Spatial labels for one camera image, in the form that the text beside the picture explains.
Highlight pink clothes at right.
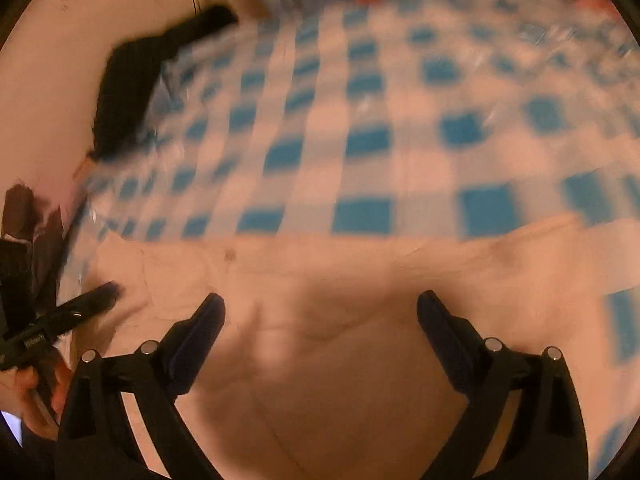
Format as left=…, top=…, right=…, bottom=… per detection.
left=575, top=0, right=620, bottom=18

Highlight pink and brown garment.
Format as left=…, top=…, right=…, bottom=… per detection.
left=1, top=181, right=86, bottom=339

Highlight person's left hand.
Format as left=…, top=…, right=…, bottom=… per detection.
left=13, top=353, right=73, bottom=441

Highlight black garment by wall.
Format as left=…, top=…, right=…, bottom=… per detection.
left=89, top=4, right=239, bottom=160

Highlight blue checkered bagged quilt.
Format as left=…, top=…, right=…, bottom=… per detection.
left=60, top=0, right=640, bottom=476

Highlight white quilted jacket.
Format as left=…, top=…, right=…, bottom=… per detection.
left=70, top=214, right=639, bottom=479

